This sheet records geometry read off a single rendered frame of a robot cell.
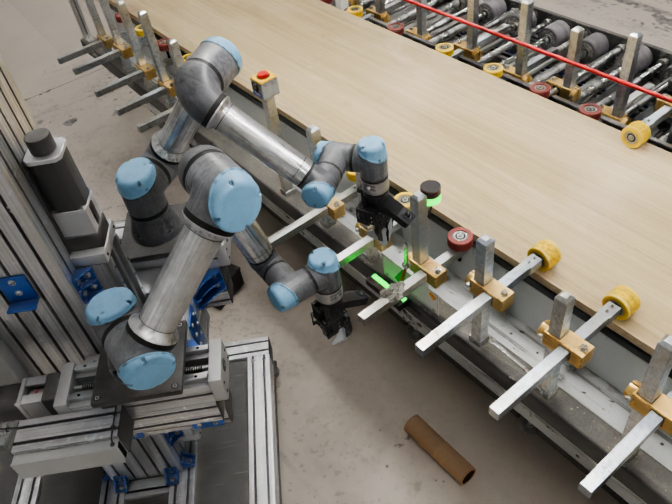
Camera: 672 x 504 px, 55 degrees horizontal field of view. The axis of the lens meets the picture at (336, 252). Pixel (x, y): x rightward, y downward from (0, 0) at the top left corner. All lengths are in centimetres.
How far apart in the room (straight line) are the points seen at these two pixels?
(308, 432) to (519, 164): 132
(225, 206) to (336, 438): 156
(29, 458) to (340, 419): 131
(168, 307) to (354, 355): 158
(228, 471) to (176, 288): 118
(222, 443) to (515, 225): 130
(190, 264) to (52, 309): 55
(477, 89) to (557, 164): 56
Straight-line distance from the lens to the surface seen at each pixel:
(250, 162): 280
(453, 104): 263
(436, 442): 255
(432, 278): 197
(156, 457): 239
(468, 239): 203
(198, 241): 134
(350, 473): 259
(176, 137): 190
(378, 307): 190
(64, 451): 178
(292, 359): 291
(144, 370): 145
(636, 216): 219
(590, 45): 318
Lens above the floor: 232
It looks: 44 degrees down
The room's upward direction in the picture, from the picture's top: 9 degrees counter-clockwise
